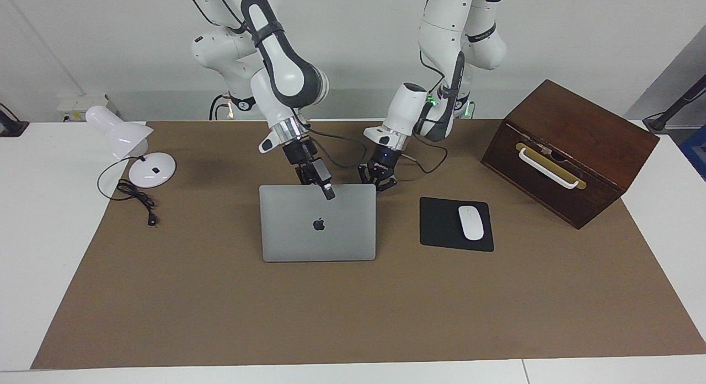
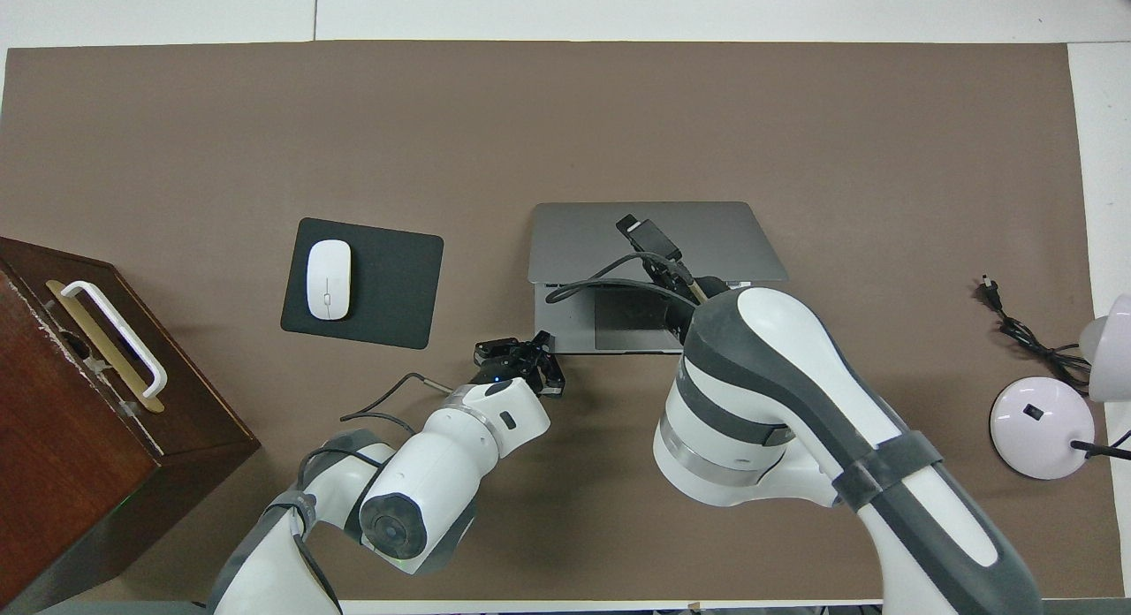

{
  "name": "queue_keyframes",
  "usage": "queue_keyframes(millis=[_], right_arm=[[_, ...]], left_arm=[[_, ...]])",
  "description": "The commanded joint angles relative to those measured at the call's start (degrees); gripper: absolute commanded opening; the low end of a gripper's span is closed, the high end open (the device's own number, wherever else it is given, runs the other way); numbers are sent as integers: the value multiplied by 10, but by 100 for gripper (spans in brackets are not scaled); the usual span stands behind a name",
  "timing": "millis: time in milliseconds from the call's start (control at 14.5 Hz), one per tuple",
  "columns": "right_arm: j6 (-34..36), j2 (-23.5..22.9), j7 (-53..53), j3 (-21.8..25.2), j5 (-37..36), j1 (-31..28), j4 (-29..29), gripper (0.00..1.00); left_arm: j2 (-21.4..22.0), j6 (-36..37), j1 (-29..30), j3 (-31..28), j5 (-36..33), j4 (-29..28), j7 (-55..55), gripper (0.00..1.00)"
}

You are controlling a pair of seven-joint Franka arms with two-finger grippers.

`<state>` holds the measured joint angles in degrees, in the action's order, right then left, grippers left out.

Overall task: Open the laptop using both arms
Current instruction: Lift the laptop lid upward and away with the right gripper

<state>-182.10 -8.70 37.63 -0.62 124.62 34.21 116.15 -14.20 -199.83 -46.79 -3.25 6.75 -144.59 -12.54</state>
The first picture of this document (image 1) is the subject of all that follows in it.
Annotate silver laptop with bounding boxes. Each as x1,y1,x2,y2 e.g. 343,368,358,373
259,184,377,263

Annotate black mouse pad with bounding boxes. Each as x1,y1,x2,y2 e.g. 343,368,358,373
419,196,495,253

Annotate white computer mouse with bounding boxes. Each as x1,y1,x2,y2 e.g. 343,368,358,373
458,205,485,241

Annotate large brown table mat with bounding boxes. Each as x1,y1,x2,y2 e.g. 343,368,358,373
30,119,706,370

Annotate white desk lamp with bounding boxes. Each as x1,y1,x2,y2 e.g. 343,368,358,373
85,105,177,189

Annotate dark wooden box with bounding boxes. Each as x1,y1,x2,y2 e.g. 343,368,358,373
481,79,660,230

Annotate black clamp base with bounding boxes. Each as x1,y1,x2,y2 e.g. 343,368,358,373
0,103,29,137

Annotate black tripod stand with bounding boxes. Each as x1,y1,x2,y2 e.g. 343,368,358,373
643,75,706,132

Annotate blue crate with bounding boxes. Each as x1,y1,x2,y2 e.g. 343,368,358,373
680,125,706,180

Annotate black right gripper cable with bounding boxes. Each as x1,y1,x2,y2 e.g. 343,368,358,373
301,122,367,169

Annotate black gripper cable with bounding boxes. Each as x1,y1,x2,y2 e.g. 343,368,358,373
301,122,367,169
403,136,448,175

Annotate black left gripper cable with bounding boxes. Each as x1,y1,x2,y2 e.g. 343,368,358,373
403,136,448,175

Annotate black arm base cable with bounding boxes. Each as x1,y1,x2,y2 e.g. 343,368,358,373
208,94,232,121

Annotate white box handle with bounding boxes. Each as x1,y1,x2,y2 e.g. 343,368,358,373
518,148,580,189

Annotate brass handle plate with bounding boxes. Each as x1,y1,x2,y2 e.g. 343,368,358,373
516,142,587,190

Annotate black lamp power cable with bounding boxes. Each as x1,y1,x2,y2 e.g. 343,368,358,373
98,155,161,227

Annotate white wall power strip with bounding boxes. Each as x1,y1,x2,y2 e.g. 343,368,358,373
57,94,116,122

